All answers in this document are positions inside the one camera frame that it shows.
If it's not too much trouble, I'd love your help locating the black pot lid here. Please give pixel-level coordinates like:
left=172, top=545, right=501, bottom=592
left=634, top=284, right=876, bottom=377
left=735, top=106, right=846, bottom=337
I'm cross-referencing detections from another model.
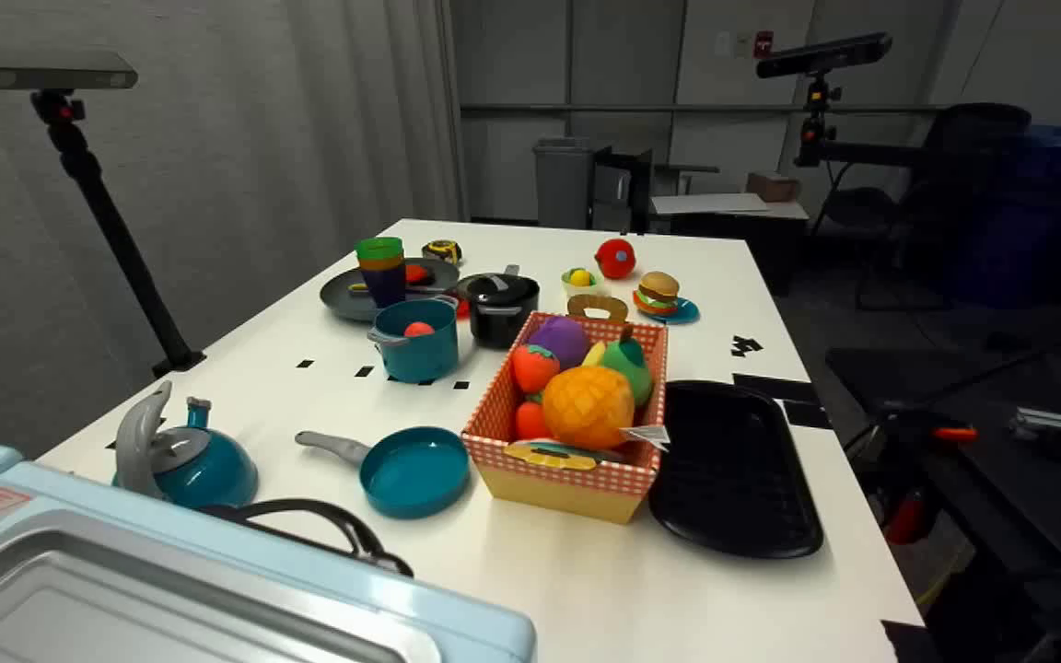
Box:
left=461, top=263, right=542, bottom=308

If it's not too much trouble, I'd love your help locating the black toy pot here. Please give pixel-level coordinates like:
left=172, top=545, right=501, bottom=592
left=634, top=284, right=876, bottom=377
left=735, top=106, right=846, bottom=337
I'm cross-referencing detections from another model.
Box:
left=461, top=288, right=544, bottom=355

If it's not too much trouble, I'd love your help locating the blue toy pot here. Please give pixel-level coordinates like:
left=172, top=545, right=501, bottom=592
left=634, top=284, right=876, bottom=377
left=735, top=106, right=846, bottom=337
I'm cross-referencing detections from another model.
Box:
left=363, top=299, right=464, bottom=386

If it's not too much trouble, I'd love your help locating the purple plush eggplant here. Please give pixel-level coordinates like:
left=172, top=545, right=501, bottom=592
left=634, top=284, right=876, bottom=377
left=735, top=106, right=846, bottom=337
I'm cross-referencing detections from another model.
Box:
left=535, top=312, right=595, bottom=369

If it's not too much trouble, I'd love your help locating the red plush fruit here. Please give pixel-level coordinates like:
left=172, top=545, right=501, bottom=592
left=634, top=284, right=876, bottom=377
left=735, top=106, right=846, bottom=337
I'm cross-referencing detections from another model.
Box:
left=507, top=343, right=562, bottom=398
left=507, top=398, right=557, bottom=443

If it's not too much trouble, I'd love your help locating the orange plush fruit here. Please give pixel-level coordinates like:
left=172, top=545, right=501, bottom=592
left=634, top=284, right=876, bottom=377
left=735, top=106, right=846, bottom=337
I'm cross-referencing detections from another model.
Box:
left=539, top=362, right=636, bottom=454

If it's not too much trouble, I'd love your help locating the green plush fruit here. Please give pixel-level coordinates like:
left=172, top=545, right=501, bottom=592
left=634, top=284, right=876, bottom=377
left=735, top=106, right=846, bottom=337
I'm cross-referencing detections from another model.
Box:
left=601, top=339, right=654, bottom=408

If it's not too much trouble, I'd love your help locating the red toy tomato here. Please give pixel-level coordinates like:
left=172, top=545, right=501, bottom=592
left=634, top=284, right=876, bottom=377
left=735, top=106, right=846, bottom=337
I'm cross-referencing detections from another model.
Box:
left=594, top=236, right=639, bottom=284

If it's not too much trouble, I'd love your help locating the yellow toy vegetable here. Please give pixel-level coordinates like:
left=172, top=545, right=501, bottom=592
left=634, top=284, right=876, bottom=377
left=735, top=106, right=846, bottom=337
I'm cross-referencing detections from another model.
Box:
left=421, top=236, right=469, bottom=270

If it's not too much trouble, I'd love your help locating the toy burger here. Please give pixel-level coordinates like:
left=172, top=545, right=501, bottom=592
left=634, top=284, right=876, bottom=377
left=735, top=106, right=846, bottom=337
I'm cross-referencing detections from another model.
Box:
left=631, top=270, right=684, bottom=324

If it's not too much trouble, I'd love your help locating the grey bin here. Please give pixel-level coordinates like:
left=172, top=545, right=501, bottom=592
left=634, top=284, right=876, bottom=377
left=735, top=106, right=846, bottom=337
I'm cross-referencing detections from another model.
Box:
left=535, top=135, right=595, bottom=227

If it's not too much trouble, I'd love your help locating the red checkered cardboard basket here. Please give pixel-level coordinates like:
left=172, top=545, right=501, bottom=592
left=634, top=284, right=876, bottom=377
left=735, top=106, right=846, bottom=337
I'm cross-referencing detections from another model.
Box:
left=461, top=290, right=669, bottom=528

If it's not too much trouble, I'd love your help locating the purple toy cup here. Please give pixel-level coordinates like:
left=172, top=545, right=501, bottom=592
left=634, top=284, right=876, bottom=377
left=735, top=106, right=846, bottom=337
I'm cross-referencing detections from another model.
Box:
left=361, top=267, right=410, bottom=308

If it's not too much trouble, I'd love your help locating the small blue plate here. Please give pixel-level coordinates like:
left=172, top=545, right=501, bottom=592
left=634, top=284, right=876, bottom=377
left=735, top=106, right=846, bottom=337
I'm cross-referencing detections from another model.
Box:
left=627, top=295, right=704, bottom=327

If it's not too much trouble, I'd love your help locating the green toy cup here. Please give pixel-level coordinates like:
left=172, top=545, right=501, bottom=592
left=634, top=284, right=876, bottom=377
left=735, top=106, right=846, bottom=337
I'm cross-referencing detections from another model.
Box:
left=354, top=231, right=410, bottom=267

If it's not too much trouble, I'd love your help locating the teal toy frying pan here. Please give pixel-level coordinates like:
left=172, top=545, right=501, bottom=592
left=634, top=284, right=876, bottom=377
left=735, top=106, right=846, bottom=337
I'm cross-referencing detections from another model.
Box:
left=289, top=425, right=476, bottom=523

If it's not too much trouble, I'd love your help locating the grey round plate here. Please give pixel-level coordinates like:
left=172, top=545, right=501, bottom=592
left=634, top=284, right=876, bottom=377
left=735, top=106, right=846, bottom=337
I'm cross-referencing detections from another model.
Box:
left=316, top=256, right=469, bottom=327

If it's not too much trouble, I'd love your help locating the white desk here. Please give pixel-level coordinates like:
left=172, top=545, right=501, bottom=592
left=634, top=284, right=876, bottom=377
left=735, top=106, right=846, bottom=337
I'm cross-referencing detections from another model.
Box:
left=649, top=188, right=810, bottom=236

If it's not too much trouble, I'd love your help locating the black plastic tray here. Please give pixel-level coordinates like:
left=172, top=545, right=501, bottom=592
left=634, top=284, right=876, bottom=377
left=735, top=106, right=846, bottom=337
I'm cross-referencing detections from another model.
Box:
left=643, top=377, right=827, bottom=565

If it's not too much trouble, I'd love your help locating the small brown box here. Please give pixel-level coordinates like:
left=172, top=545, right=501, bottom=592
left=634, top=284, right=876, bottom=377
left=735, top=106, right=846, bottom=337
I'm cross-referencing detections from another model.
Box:
left=745, top=168, right=804, bottom=205

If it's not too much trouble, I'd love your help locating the grey curtain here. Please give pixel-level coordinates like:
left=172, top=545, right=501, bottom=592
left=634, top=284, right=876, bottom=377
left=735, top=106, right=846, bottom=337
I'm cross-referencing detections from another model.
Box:
left=0, top=0, right=469, bottom=457

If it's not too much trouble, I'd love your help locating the teal toy kettle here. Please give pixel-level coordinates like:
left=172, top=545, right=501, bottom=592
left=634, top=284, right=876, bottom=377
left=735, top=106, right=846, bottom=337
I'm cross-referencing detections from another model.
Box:
left=106, top=378, right=260, bottom=516

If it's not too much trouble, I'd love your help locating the light blue toy toaster oven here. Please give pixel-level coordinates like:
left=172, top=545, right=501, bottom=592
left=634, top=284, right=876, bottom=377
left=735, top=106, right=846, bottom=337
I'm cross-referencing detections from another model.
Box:
left=0, top=427, right=542, bottom=663

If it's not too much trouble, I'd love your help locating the black clamp orange trigger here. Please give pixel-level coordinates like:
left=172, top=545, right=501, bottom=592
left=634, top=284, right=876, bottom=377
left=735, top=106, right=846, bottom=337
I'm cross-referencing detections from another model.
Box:
left=873, top=403, right=986, bottom=454

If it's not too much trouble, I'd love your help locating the black tripod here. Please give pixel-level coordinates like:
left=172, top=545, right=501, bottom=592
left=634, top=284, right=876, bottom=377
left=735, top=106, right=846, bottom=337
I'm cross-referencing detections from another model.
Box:
left=27, top=85, right=210, bottom=378

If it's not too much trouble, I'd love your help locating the black office chair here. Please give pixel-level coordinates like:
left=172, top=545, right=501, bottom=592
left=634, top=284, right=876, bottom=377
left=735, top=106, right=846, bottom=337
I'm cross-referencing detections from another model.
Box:
left=854, top=100, right=1038, bottom=312

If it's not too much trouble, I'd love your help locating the blue bin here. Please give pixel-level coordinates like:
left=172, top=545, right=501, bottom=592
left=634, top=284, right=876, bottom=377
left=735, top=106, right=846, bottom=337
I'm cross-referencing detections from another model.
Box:
left=951, top=122, right=1061, bottom=308

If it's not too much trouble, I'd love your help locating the black toaster power cable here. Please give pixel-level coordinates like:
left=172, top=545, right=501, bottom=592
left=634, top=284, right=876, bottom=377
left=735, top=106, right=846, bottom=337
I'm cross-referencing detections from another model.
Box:
left=201, top=493, right=415, bottom=583

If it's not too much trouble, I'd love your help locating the black camera stand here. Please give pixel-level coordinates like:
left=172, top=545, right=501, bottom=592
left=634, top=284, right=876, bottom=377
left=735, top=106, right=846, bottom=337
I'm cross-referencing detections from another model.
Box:
left=797, top=69, right=840, bottom=168

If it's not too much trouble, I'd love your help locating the black stereo camera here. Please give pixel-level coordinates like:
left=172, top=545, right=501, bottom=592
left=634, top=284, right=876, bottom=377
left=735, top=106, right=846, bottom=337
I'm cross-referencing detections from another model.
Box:
left=750, top=31, right=895, bottom=80
left=0, top=42, right=141, bottom=91

